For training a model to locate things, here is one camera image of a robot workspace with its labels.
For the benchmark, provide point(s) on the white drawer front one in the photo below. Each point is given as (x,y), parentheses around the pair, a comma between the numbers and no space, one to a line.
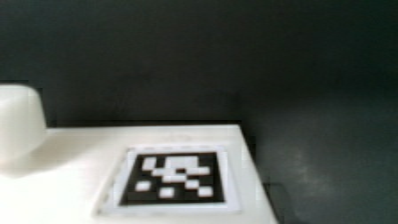
(123,175)

